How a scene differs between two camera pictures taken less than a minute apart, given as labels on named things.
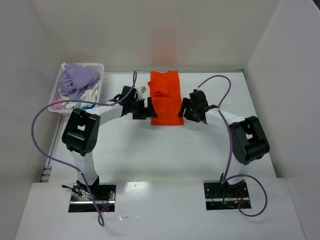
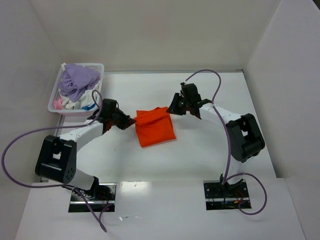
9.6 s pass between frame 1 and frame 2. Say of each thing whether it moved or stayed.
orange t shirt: moved
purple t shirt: stayed
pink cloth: stayed
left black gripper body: moved
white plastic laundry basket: stayed
